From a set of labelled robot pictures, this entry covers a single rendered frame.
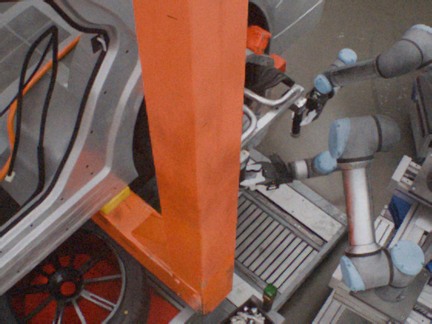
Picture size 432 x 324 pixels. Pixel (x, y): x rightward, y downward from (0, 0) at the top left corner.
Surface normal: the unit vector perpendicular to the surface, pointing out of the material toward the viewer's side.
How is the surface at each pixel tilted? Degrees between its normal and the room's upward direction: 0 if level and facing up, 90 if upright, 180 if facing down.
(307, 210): 0
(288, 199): 0
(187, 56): 90
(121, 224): 0
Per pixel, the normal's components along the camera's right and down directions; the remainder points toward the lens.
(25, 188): -0.03, -0.54
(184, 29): -0.67, 0.61
